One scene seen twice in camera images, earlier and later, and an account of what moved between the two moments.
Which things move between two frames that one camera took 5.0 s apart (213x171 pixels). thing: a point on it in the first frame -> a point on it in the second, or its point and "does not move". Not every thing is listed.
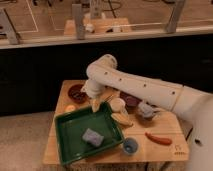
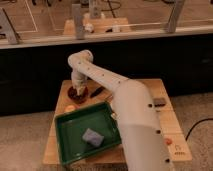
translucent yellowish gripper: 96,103 -> 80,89
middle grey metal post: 80,32 does not move
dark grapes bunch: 80,96 does not move
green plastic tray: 70,129 does not move
